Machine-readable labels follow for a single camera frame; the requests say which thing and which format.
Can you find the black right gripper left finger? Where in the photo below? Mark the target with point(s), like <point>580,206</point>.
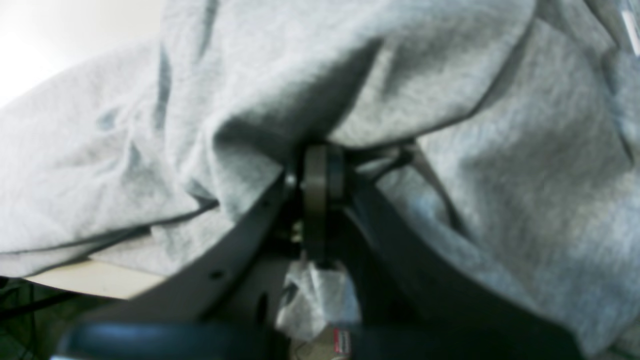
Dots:
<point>223,306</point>

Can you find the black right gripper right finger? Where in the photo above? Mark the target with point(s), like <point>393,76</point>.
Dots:
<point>414,305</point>

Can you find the grey t-shirt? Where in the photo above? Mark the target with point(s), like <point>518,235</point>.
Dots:
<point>526,112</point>

